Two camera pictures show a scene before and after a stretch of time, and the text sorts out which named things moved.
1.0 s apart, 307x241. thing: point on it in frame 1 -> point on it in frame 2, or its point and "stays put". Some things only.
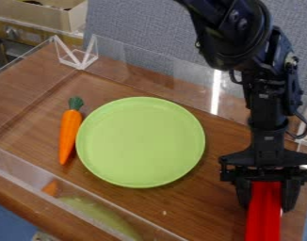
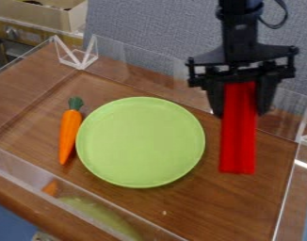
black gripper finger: x=291 y=190 -> x=266 y=88
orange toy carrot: x=71 y=125 stays put
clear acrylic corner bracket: x=76 y=58 stays put
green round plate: x=140 y=142 stays put
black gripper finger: x=244 y=192 -> x=215 y=94
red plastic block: x=264 y=212 -> x=238 y=127
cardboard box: x=59 y=14 stays put
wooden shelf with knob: x=32 y=34 stays put
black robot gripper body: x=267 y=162 -> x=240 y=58
